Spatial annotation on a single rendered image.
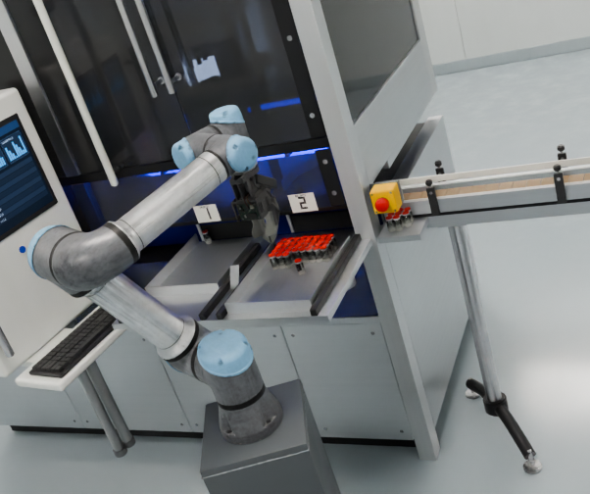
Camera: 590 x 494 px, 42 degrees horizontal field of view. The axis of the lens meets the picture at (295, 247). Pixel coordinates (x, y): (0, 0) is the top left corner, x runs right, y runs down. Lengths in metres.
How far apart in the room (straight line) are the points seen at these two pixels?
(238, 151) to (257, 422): 0.61
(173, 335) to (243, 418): 0.24
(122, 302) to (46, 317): 0.92
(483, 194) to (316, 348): 0.77
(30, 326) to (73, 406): 0.93
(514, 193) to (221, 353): 0.99
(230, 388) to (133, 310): 0.27
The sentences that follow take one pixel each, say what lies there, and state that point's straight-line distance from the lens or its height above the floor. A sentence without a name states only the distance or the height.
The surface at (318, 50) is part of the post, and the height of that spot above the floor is 1.45.
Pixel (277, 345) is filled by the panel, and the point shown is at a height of 0.50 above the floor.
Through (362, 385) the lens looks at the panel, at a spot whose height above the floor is 0.33.
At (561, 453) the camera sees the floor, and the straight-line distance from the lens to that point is 2.74.
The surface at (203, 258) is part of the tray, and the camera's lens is 2.51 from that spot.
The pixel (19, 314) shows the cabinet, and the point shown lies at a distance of 2.52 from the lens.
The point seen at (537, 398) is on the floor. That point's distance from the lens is 2.95.
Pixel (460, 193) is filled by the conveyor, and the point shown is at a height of 0.93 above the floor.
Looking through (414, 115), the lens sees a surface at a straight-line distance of 2.78.
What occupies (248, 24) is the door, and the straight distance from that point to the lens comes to 2.17.
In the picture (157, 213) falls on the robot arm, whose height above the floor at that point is 1.37.
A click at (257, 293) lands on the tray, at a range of 2.18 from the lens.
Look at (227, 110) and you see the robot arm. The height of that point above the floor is 1.45.
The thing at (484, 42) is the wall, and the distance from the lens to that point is 6.83.
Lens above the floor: 1.88
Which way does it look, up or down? 25 degrees down
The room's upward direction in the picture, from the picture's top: 18 degrees counter-clockwise
